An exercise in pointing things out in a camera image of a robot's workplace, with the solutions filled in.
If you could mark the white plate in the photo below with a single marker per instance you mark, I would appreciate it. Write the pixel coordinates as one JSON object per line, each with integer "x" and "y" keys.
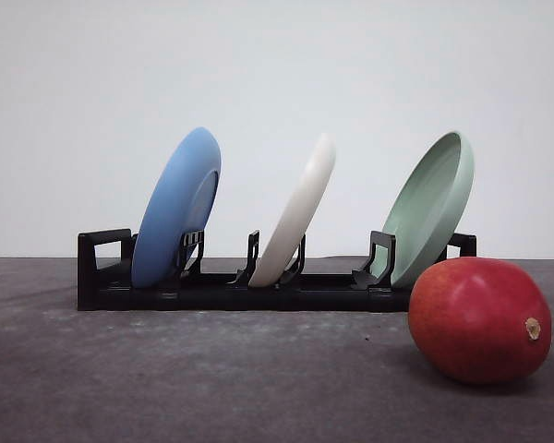
{"x": 281, "y": 252}

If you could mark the red pomegranate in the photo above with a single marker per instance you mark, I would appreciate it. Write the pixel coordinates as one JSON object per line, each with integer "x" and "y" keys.
{"x": 481, "y": 320}

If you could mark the blue plate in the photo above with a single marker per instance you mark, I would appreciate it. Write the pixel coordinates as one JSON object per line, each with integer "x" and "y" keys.
{"x": 179, "y": 209}

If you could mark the green plate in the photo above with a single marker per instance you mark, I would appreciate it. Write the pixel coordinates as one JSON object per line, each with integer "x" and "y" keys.
{"x": 427, "y": 208}

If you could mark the black dish rack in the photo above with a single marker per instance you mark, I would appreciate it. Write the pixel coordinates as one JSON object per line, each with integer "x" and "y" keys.
{"x": 105, "y": 283}

